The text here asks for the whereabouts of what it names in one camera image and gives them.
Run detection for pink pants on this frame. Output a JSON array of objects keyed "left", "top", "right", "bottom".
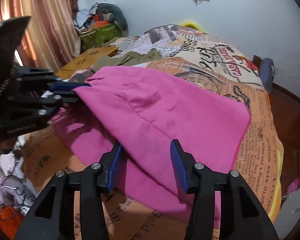
[{"left": 52, "top": 66, "right": 250, "bottom": 221}]

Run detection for cardboard box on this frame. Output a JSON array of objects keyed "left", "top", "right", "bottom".
[{"left": 56, "top": 46, "right": 117, "bottom": 79}]

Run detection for striped pink curtain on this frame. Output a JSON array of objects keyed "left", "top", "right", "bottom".
[{"left": 0, "top": 0, "right": 81, "bottom": 72}]

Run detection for green patterned storage bag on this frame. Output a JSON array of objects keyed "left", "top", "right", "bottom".
[{"left": 79, "top": 23, "right": 121, "bottom": 52}]

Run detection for olive green garment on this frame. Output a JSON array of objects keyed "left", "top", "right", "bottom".
[{"left": 90, "top": 49, "right": 162, "bottom": 73}]

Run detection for orange box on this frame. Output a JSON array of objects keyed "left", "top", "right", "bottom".
[{"left": 87, "top": 21, "right": 109, "bottom": 31}]

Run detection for grey plush pillow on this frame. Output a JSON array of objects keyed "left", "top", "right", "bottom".
[{"left": 96, "top": 3, "right": 128, "bottom": 31}]

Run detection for pink slipper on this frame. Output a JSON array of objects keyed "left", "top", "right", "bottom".
[{"left": 286, "top": 177, "right": 299, "bottom": 195}]

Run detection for newspaper print bed blanket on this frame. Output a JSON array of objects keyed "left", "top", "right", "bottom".
[{"left": 22, "top": 25, "right": 283, "bottom": 239}]

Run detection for blue backpack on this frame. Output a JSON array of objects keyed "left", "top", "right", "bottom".
[{"left": 258, "top": 58, "right": 275, "bottom": 94}]

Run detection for yellow foam headboard arch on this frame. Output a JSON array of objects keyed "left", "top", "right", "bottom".
[{"left": 180, "top": 21, "right": 205, "bottom": 33}]

